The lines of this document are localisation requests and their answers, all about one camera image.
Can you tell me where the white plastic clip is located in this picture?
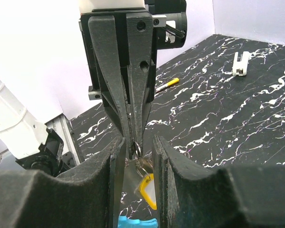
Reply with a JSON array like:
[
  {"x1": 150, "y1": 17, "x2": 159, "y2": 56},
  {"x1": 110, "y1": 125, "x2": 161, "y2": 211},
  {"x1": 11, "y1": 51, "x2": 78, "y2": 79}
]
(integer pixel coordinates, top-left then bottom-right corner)
[{"x1": 232, "y1": 51, "x2": 250, "y2": 76}]

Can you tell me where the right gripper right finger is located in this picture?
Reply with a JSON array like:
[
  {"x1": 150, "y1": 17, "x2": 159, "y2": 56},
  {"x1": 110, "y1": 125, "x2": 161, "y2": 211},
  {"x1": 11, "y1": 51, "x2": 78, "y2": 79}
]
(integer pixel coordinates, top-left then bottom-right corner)
[{"x1": 152, "y1": 136, "x2": 285, "y2": 228}]

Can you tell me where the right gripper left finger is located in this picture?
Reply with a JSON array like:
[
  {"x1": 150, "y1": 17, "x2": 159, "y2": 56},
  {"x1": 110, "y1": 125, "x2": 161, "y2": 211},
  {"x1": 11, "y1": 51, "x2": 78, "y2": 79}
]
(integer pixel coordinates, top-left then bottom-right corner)
[{"x1": 0, "y1": 137, "x2": 126, "y2": 228}]

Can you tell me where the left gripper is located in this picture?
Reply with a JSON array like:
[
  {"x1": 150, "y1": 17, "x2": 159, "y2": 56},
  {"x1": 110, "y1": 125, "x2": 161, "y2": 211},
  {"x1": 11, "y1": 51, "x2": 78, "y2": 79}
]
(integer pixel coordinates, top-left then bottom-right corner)
[{"x1": 79, "y1": 0, "x2": 188, "y2": 159}]

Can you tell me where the large key organizer ring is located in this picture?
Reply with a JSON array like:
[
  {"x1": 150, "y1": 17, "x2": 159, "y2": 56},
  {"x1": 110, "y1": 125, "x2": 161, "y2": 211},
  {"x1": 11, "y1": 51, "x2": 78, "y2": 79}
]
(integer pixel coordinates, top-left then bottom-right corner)
[{"x1": 109, "y1": 140, "x2": 160, "y2": 228}]

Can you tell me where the yellow tagged key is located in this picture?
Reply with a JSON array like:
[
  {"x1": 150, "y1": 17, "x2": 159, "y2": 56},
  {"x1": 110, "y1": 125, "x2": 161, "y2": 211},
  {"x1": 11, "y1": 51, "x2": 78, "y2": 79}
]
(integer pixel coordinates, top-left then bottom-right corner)
[{"x1": 135, "y1": 159, "x2": 157, "y2": 210}]

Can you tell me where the yellow marker pen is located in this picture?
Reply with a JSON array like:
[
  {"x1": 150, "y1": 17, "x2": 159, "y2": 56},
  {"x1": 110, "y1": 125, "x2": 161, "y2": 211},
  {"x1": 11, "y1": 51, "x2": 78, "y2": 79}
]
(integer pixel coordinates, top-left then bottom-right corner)
[{"x1": 155, "y1": 78, "x2": 180, "y2": 93}]

